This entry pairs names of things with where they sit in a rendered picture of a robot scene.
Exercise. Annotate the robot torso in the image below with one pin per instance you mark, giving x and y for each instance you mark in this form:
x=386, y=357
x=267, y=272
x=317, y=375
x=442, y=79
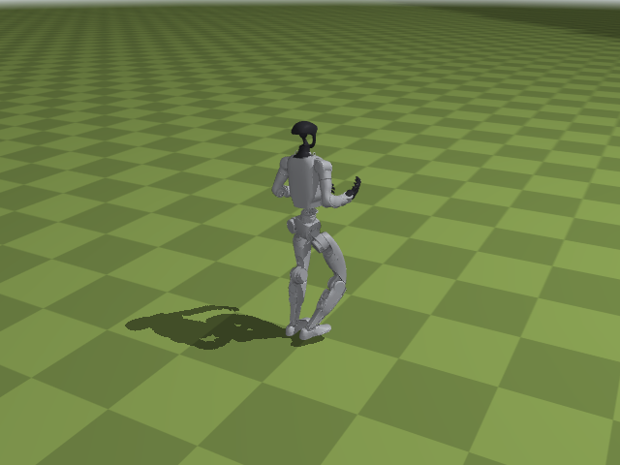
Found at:
x=305, y=191

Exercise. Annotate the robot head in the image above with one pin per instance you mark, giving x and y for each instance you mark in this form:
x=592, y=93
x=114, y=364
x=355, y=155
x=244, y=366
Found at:
x=304, y=128

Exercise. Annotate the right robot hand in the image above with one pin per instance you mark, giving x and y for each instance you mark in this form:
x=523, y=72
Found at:
x=354, y=189

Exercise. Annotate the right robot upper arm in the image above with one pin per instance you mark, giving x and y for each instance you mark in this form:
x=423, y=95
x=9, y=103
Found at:
x=324, y=168

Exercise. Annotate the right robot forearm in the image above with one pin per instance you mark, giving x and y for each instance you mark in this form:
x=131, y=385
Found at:
x=341, y=200

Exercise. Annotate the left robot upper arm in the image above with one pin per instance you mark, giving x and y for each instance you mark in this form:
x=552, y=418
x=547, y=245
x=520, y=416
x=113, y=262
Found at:
x=281, y=177

